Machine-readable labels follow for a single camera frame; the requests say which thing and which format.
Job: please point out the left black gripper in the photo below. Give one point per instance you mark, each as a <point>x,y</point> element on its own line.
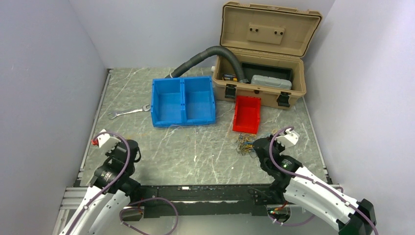
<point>111,153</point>

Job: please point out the silver combination wrench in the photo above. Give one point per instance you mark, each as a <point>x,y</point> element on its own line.
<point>114,114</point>

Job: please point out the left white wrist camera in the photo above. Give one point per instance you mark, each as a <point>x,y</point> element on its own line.
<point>105,142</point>

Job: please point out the red plastic bin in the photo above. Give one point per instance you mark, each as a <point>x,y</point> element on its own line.
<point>247,114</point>

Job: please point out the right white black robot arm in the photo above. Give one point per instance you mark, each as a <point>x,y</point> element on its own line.
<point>294,183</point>

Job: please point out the blue two-compartment bin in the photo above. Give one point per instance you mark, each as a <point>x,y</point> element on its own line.
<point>183,101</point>

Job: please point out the small colourful box in toolbox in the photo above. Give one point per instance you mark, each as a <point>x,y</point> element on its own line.
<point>229,77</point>

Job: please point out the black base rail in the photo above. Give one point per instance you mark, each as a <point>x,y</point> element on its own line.
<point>192,200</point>

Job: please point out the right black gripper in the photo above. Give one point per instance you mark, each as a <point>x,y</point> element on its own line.
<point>282,148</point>

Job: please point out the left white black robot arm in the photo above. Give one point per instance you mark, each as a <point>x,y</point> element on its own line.
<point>103,202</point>

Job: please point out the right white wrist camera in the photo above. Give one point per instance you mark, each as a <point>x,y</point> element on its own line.
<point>287,139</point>

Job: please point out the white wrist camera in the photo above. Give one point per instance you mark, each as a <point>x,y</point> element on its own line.
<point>105,142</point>
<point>287,139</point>

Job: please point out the tan open toolbox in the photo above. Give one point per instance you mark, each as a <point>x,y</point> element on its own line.
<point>267,35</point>

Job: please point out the grey plastic case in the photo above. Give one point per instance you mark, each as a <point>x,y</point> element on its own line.
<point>271,82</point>

